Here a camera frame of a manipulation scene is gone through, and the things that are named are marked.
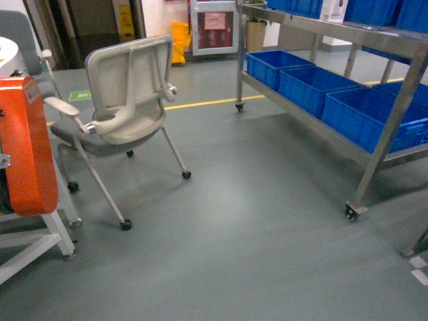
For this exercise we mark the blue shelf crate middle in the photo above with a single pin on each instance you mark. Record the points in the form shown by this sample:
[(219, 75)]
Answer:
[(308, 87)]

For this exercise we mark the red fire extinguisher cabinet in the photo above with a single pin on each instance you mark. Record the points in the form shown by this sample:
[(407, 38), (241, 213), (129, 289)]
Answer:
[(214, 26)]

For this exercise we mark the blue shelf crate near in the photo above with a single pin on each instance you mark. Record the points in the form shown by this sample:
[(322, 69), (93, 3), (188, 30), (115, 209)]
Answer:
[(361, 115)]

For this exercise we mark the yellow wet floor sign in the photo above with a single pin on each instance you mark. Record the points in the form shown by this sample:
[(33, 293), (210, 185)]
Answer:
[(125, 20)]

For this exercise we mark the white cardboard box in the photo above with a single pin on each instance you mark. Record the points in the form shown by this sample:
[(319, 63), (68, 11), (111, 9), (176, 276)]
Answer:
[(333, 10)]

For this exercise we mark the round white conveyor table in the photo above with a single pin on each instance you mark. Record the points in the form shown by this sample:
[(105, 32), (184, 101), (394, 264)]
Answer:
[(34, 243)]

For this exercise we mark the blue top shelf crate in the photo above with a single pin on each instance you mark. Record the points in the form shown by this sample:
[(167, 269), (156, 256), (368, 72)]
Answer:
[(305, 8)]

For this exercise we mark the blue shelf crate far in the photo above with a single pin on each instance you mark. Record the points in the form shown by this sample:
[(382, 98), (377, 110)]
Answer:
[(265, 66)]

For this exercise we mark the grey office chair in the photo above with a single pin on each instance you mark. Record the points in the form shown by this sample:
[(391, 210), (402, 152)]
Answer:
[(128, 83)]

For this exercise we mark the stainless steel shelf cart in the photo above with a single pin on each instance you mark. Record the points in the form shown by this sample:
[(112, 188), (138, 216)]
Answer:
[(406, 47)]

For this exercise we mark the blue shelf crate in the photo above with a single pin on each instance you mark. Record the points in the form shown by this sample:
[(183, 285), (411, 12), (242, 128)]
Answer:
[(308, 87), (265, 66), (305, 8), (361, 115)]

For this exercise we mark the orange motor cover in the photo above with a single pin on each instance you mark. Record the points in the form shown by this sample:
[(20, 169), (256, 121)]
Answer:
[(28, 178)]

